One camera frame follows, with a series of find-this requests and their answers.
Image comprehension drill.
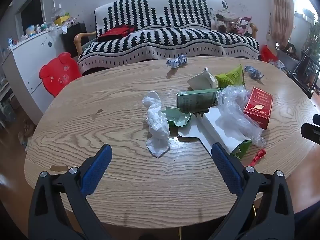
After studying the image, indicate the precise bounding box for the black-white striped sofa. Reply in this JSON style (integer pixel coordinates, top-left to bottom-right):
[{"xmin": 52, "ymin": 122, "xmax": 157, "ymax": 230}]
[{"xmin": 77, "ymin": 0, "xmax": 260, "ymax": 76}]

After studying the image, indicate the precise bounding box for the clear plastic wrap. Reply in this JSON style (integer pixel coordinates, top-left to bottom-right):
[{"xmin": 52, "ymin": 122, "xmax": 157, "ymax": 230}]
[{"xmin": 216, "ymin": 85, "xmax": 267, "ymax": 147}]

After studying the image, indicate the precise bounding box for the red pig-shaped chair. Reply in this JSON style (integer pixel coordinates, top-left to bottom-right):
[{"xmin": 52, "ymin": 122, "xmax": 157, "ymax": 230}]
[{"xmin": 39, "ymin": 52, "xmax": 82, "ymax": 98}]

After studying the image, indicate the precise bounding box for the torn green box piece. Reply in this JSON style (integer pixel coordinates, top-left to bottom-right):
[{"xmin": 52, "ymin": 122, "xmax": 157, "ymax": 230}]
[{"xmin": 161, "ymin": 106, "xmax": 192, "ymax": 128}]

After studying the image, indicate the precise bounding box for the green cardboard box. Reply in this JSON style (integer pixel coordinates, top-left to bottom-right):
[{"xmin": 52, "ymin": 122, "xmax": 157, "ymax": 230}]
[{"xmin": 176, "ymin": 88, "xmax": 222, "ymax": 113}]

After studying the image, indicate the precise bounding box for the red cigarette box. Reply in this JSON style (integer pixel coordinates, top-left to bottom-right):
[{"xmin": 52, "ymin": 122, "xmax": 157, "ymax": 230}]
[{"xmin": 243, "ymin": 87, "xmax": 273, "ymax": 130}]

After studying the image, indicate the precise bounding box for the crushed white paper cup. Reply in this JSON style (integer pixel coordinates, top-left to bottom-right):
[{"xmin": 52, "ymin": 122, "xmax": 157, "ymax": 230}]
[{"xmin": 187, "ymin": 67, "xmax": 218, "ymax": 90}]

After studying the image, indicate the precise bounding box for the person's leg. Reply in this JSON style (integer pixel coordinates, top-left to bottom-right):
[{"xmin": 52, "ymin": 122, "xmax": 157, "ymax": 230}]
[{"xmin": 294, "ymin": 204, "xmax": 320, "ymax": 234}]

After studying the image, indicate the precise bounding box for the patterned curtain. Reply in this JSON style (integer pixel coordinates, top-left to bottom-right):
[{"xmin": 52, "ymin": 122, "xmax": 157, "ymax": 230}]
[{"xmin": 271, "ymin": 0, "xmax": 295, "ymax": 50}]

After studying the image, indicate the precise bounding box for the red cushion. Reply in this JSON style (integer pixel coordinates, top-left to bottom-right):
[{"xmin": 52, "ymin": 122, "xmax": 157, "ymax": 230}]
[{"xmin": 98, "ymin": 24, "xmax": 135, "ymax": 42}]

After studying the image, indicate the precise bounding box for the green potted plant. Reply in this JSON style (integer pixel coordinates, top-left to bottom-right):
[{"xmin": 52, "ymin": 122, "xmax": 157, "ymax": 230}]
[{"xmin": 302, "ymin": 21, "xmax": 320, "ymax": 63}]

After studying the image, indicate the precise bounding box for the white cabinet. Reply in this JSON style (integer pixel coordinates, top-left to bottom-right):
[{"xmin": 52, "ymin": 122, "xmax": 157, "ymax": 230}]
[{"xmin": 1, "ymin": 25, "xmax": 75, "ymax": 125}]

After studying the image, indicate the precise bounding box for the red bag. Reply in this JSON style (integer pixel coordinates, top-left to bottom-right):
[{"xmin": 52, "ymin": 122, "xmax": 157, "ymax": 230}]
[{"xmin": 260, "ymin": 44, "xmax": 278, "ymax": 63}]

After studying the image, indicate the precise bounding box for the lime green wrapper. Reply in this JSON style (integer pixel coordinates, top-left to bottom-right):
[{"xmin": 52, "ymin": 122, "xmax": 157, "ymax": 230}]
[{"xmin": 215, "ymin": 64, "xmax": 245, "ymax": 88}]

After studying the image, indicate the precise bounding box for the crumpled white tissue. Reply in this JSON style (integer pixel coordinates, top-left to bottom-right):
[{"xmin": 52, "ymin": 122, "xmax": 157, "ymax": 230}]
[{"xmin": 142, "ymin": 91, "xmax": 171, "ymax": 158}]

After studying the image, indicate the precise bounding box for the blue-white crumpled paper ball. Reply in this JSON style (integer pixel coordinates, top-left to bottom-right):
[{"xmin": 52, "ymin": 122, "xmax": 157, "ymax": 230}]
[
  {"xmin": 244, "ymin": 65, "xmax": 264, "ymax": 80},
  {"xmin": 166, "ymin": 55, "xmax": 188, "ymax": 68}
]

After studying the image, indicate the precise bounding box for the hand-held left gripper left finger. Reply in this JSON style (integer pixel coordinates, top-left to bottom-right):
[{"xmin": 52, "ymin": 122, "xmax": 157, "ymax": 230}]
[{"xmin": 28, "ymin": 144, "xmax": 113, "ymax": 240}]

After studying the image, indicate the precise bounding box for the black plant stand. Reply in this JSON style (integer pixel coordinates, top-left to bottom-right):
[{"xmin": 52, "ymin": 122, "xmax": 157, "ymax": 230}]
[{"xmin": 287, "ymin": 51, "xmax": 320, "ymax": 98}]

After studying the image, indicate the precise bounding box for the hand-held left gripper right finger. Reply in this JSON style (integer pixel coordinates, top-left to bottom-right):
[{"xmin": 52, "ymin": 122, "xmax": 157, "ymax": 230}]
[{"xmin": 211, "ymin": 142, "xmax": 295, "ymax": 240}]

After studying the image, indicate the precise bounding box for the red ribbon strip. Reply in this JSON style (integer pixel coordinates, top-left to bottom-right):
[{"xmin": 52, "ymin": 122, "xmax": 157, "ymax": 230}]
[{"xmin": 244, "ymin": 148, "xmax": 267, "ymax": 167}]

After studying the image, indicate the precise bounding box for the pink pillow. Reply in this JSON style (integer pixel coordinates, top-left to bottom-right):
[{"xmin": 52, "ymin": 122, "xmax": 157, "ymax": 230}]
[{"xmin": 235, "ymin": 17, "xmax": 252, "ymax": 35}]

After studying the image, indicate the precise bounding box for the beige plush toy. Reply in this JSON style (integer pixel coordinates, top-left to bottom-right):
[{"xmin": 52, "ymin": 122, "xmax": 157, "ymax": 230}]
[{"xmin": 211, "ymin": 9, "xmax": 242, "ymax": 33}]

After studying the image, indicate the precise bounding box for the opened white carton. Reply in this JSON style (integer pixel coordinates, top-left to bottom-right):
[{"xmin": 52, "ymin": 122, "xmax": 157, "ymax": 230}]
[{"xmin": 177, "ymin": 106, "xmax": 252, "ymax": 159}]

